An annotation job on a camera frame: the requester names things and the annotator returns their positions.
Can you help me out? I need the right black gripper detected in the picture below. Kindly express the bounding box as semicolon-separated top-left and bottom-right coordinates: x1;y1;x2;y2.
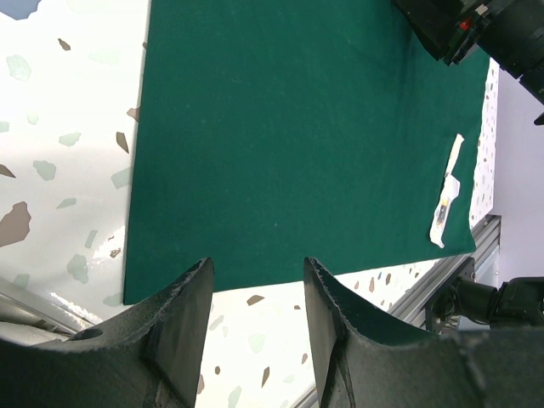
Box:
393;0;543;102

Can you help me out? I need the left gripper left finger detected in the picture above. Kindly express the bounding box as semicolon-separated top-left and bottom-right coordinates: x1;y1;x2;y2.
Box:
1;258;214;407

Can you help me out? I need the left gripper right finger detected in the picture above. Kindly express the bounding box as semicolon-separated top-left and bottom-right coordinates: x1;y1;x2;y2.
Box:
303;258;543;407

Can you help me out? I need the green surgical drape cloth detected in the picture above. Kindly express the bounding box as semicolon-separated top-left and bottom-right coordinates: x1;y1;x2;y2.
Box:
123;1;490;304

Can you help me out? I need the stainless steel instrument tray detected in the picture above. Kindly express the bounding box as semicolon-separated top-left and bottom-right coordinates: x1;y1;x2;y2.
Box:
1;279;95;346

